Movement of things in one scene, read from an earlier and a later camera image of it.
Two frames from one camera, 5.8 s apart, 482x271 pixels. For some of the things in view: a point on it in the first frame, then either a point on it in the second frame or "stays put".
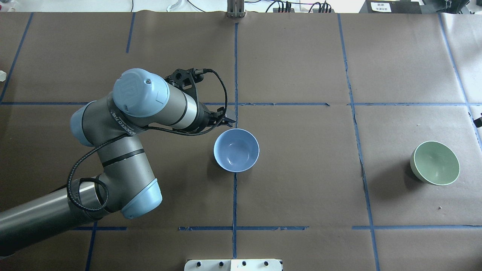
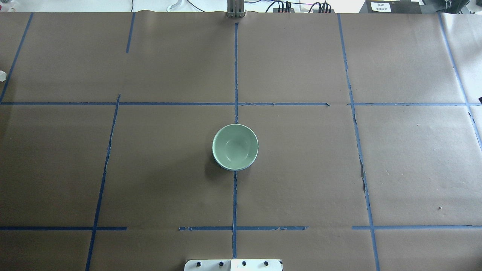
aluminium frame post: (235, 8) stays put
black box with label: (392, 6) stays put
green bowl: (435, 163) -> (235, 146)
